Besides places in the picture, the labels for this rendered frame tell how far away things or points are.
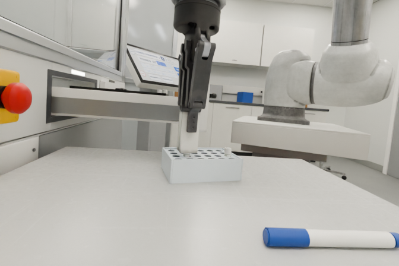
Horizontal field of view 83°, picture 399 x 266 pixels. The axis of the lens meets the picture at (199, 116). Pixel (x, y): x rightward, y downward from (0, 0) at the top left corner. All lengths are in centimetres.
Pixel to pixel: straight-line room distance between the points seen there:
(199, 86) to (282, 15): 454
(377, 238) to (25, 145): 53
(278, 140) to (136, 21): 195
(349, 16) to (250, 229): 70
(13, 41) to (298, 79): 77
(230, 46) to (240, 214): 381
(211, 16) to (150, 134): 123
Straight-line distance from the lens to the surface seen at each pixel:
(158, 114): 52
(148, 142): 153
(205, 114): 50
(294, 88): 87
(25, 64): 50
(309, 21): 502
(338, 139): 76
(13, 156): 50
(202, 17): 36
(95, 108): 54
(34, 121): 53
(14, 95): 35
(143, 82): 131
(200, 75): 33
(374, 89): 85
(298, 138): 74
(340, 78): 84
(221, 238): 25
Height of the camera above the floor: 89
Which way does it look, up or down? 4 degrees down
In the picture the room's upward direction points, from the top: 5 degrees clockwise
